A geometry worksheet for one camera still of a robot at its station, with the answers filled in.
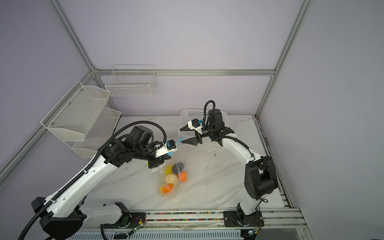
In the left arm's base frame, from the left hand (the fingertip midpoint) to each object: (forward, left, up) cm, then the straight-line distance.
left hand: (166, 156), depth 67 cm
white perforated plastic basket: (+45, -5, -18) cm, 48 cm away
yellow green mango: (+1, +1, -15) cm, 15 cm away
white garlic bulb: (-3, 0, -17) cm, 18 cm away
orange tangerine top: (-2, -6, -18) cm, 19 cm away
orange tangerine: (-9, 0, -15) cm, 17 cm away
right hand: (+12, -7, +2) cm, 14 cm away
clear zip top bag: (-5, -4, -26) cm, 27 cm away
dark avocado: (+3, -3, -18) cm, 19 cm away
